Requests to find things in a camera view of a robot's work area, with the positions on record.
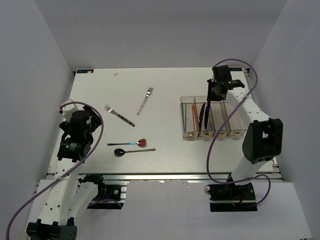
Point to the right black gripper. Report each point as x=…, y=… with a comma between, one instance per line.
x=210, y=97

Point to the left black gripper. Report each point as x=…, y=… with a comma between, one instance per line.
x=95, y=121

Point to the blue table label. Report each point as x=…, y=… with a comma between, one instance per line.
x=85, y=71
x=235, y=69

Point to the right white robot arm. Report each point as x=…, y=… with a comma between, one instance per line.
x=263, y=138

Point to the red chopstick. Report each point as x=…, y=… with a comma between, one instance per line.
x=193, y=117

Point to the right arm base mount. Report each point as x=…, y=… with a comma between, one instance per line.
x=231, y=198

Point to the purple knife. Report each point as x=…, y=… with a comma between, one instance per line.
x=206, y=114

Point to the left blue table label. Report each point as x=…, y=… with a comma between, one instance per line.
x=85, y=71

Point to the black rainbow knife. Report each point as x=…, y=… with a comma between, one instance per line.
x=201, y=115

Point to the iridescent pink spoon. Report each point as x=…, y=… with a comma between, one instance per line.
x=140, y=143

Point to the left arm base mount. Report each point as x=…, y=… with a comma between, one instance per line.
x=108, y=195

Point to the black rainbow-handled spoon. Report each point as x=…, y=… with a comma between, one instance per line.
x=120, y=152

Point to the dark-handled silver fork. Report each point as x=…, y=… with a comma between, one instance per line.
x=112, y=111

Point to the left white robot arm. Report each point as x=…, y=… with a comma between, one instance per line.
x=57, y=220

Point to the silver pink-handled fork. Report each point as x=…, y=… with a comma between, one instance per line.
x=148, y=93

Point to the right blue table label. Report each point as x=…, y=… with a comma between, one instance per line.
x=235, y=69

